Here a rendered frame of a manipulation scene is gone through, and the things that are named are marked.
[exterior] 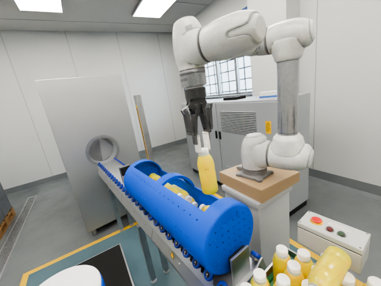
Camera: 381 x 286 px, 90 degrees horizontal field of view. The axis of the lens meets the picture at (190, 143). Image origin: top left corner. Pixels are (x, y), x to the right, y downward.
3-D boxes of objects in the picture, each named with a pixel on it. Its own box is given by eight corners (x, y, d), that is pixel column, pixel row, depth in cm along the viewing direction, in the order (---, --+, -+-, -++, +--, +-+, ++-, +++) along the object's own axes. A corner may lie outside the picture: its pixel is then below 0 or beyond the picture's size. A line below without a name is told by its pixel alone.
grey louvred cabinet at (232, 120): (210, 164, 434) (202, 99, 396) (308, 204, 252) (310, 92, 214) (190, 171, 408) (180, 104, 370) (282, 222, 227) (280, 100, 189)
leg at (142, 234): (155, 276, 183) (141, 222, 167) (157, 281, 179) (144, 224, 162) (149, 280, 180) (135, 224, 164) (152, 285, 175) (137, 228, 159)
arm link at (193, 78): (173, 73, 66) (176, 91, 68) (189, 68, 59) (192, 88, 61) (194, 71, 71) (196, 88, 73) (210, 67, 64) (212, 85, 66)
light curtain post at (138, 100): (167, 231, 240) (138, 95, 196) (170, 234, 236) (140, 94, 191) (163, 234, 237) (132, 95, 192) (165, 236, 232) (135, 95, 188)
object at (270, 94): (264, 97, 236) (264, 91, 234) (284, 96, 217) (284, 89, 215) (259, 99, 230) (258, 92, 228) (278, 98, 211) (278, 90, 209)
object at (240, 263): (245, 266, 79) (243, 242, 76) (250, 270, 78) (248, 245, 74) (229, 282, 74) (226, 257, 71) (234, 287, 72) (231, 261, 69)
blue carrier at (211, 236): (162, 187, 154) (156, 154, 147) (255, 248, 85) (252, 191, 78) (128, 202, 139) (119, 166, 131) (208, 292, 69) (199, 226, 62)
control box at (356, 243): (308, 229, 84) (308, 209, 81) (368, 256, 68) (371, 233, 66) (297, 242, 79) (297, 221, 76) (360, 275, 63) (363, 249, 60)
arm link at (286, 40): (275, 161, 123) (314, 166, 109) (266, 171, 111) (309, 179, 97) (272, 28, 101) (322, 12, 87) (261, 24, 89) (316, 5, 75)
